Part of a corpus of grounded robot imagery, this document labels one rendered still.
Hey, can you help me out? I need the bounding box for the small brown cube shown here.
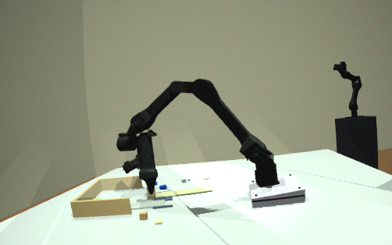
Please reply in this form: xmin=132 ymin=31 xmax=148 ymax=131
xmin=139 ymin=211 xmax=148 ymax=221

